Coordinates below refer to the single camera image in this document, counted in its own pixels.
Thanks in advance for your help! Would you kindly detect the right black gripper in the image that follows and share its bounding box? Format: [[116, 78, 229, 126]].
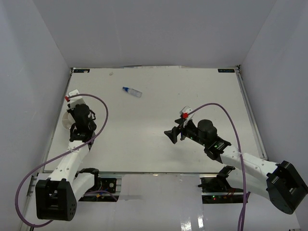
[[164, 118, 207, 147]]

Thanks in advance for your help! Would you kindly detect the small bottle blue cap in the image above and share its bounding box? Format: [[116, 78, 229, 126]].
[[122, 87, 142, 98]]

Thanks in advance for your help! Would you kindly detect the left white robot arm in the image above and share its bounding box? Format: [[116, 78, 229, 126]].
[[35, 104, 102, 221]]

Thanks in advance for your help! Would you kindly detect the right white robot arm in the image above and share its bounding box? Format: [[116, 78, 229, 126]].
[[164, 118, 308, 215]]

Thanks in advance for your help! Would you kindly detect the white divided round container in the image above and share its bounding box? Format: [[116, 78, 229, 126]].
[[62, 111, 75, 130]]

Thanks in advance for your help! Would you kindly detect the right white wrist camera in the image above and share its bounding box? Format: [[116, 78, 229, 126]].
[[180, 106, 194, 128]]

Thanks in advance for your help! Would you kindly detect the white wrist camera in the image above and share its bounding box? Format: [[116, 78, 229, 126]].
[[180, 106, 194, 128], [64, 89, 85, 110]]

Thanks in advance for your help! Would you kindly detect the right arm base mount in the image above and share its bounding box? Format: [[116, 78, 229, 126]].
[[198, 166, 244, 205]]

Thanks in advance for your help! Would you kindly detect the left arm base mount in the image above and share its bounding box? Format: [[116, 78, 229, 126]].
[[73, 168, 119, 202]]

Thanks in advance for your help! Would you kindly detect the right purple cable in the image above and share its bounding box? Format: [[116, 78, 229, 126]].
[[186, 103, 250, 231]]

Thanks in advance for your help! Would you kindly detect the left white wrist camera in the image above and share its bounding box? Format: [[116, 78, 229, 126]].
[[64, 89, 85, 110]]

